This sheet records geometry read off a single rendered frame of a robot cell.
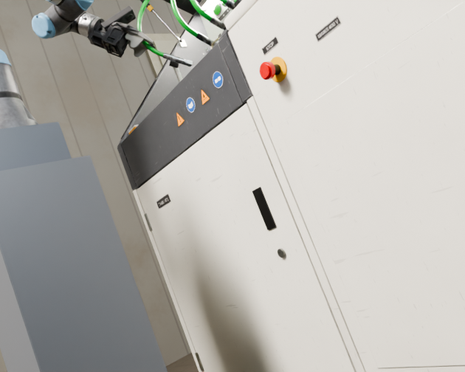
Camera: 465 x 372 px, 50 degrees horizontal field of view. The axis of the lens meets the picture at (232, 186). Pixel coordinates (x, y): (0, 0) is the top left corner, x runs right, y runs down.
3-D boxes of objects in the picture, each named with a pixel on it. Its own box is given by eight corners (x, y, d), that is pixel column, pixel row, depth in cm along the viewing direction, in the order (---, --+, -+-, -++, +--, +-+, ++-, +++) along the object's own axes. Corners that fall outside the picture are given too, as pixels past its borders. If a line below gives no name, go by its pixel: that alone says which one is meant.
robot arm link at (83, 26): (94, 23, 169) (85, 7, 161) (105, 26, 168) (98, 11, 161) (83, 40, 167) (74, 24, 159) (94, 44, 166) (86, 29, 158)
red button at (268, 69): (261, 88, 102) (252, 66, 103) (274, 86, 105) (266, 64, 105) (277, 76, 98) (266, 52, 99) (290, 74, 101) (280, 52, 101)
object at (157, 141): (136, 187, 162) (120, 142, 164) (148, 184, 165) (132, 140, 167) (242, 103, 114) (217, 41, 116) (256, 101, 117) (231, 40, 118)
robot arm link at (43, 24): (44, 2, 148) (68, -2, 157) (24, 23, 154) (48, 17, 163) (60, 26, 150) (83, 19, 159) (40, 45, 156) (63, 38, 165)
